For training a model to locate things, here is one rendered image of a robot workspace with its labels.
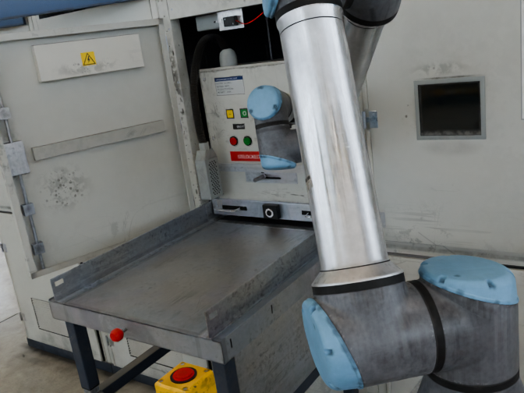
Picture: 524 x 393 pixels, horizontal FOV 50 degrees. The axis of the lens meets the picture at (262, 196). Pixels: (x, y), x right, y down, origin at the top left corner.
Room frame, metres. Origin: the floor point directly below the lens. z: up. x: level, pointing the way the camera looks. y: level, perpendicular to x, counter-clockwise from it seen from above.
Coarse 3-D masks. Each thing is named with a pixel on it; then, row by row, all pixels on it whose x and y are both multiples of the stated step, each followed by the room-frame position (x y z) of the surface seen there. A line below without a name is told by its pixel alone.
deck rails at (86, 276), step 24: (192, 216) 1.94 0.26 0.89; (144, 240) 1.74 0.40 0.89; (168, 240) 1.83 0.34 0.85; (312, 240) 1.52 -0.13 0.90; (96, 264) 1.58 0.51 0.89; (120, 264) 1.65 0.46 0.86; (288, 264) 1.41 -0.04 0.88; (72, 288) 1.50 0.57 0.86; (240, 288) 1.24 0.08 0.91; (264, 288) 1.31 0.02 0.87; (240, 312) 1.23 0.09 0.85; (216, 336) 1.14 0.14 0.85
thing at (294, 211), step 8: (216, 200) 2.01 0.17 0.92; (224, 200) 1.99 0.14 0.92; (232, 200) 1.97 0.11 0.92; (240, 200) 1.95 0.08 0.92; (248, 200) 1.93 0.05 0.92; (256, 200) 1.92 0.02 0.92; (224, 208) 2.00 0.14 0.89; (232, 208) 1.97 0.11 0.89; (248, 208) 1.93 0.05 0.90; (256, 208) 1.91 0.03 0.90; (280, 208) 1.85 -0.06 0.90; (288, 208) 1.83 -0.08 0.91; (296, 208) 1.81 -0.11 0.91; (304, 208) 1.79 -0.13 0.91; (248, 216) 1.93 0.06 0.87; (256, 216) 1.91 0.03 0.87; (288, 216) 1.83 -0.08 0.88; (296, 216) 1.81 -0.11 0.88; (304, 216) 1.80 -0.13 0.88
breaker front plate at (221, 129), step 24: (216, 72) 1.98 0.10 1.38; (240, 72) 1.92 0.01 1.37; (264, 72) 1.86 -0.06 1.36; (216, 96) 1.99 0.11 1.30; (240, 96) 1.92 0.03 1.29; (216, 120) 1.99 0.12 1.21; (240, 120) 1.93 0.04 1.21; (216, 144) 2.00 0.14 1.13; (240, 144) 1.94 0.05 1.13; (240, 192) 1.96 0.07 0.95; (264, 192) 1.90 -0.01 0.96; (288, 192) 1.84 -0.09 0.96
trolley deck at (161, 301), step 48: (192, 240) 1.81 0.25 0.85; (240, 240) 1.75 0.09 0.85; (288, 240) 1.69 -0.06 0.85; (96, 288) 1.51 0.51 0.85; (144, 288) 1.47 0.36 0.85; (192, 288) 1.42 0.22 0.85; (288, 288) 1.34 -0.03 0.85; (144, 336) 1.25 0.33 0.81; (192, 336) 1.16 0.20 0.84; (240, 336) 1.16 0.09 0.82
